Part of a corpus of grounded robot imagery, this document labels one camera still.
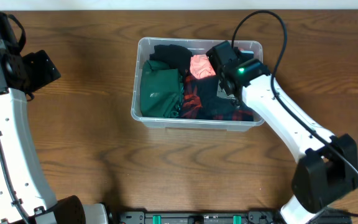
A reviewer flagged pink garment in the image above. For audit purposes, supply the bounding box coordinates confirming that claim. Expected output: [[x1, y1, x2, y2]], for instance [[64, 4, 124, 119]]
[[190, 46, 245, 80]]

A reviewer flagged dark navy garment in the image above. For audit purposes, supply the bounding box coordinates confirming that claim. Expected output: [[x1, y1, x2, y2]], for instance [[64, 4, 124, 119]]
[[196, 76, 254, 121]]

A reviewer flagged black garment with tape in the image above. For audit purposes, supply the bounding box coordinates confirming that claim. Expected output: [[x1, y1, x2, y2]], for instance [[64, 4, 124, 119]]
[[150, 44, 193, 77]]

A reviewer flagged red blue plaid shirt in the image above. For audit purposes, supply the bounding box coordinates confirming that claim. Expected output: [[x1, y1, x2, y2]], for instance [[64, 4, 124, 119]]
[[178, 73, 254, 122]]

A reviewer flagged dark green garment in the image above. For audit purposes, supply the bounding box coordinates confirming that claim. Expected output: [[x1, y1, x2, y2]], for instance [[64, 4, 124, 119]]
[[140, 60, 184, 118]]

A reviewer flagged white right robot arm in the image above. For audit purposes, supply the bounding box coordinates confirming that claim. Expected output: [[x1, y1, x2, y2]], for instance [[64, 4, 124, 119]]
[[206, 41, 358, 223]]

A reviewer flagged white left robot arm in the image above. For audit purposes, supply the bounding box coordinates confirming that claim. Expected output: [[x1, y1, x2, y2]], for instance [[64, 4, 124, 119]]
[[0, 12, 109, 224]]

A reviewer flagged clear plastic storage bin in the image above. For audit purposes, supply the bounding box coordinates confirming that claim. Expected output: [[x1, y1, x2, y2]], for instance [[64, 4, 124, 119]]
[[131, 37, 264, 131]]

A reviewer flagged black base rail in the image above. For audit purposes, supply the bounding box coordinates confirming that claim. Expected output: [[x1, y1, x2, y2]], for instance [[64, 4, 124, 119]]
[[118, 210, 352, 224]]

